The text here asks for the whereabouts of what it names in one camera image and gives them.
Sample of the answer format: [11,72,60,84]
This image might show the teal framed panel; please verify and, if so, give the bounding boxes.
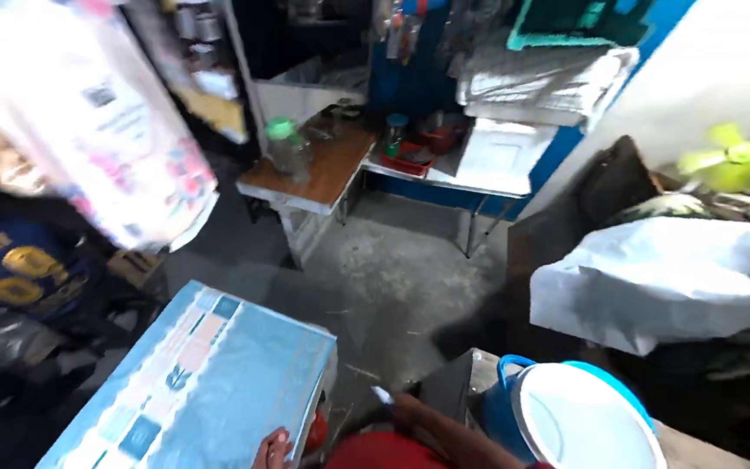
[507,0,658,52]

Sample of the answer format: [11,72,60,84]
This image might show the person's right hand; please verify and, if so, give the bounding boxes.
[386,392,433,433]

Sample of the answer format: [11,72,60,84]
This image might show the red object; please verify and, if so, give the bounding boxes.
[305,409,329,455]

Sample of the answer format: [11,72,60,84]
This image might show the person's body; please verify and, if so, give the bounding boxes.
[325,432,449,469]

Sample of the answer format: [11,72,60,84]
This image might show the yellow-green fan blades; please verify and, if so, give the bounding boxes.
[678,114,750,193]

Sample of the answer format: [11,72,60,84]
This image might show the white plastic sack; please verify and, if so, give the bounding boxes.
[530,217,750,357]

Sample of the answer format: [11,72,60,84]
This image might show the hanging packets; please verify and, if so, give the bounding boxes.
[375,0,446,65]

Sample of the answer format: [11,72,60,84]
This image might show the plastic-wrapped white bundle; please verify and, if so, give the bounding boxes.
[456,46,641,134]

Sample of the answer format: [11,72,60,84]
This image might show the white floral plastic bag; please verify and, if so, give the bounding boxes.
[0,0,220,254]

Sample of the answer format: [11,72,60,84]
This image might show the white round lid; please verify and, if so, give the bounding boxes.
[518,363,668,469]

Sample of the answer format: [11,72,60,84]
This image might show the red plastic basket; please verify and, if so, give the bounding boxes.
[381,142,436,177]

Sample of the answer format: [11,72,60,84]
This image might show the table with brown top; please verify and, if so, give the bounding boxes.
[236,107,377,271]

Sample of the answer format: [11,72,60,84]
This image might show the clear jar with blue lid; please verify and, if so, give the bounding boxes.
[383,113,410,158]

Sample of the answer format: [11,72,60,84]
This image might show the person's right forearm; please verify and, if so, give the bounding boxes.
[416,404,535,469]

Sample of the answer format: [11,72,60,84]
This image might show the light blue patterned tablecloth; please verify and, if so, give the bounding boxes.
[35,280,338,469]

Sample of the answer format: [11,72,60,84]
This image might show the brown carton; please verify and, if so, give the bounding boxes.
[107,249,165,289]

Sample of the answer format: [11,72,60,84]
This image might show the red bowl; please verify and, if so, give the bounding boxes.
[419,111,467,156]

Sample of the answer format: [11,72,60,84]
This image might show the black plastic bag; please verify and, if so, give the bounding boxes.
[0,308,63,372]

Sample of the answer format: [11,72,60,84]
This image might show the clear jar with green lid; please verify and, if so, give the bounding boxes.
[264,116,313,183]

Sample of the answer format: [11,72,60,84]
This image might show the wooden bench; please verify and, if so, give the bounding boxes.
[418,348,750,469]

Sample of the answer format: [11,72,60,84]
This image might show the shelf with cups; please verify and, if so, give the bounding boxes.
[126,0,250,145]

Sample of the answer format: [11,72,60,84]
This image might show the white table with metal legs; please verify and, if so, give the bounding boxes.
[341,116,533,259]

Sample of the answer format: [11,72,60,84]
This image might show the navy garment with yellow print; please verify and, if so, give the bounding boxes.
[0,220,92,320]

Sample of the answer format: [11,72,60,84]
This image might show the white box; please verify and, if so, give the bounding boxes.
[456,117,559,194]

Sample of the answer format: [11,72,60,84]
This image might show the blue plastic bucket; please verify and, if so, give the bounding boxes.
[482,355,545,469]

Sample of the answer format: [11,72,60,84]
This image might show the person's left hand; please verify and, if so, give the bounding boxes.
[251,426,294,469]

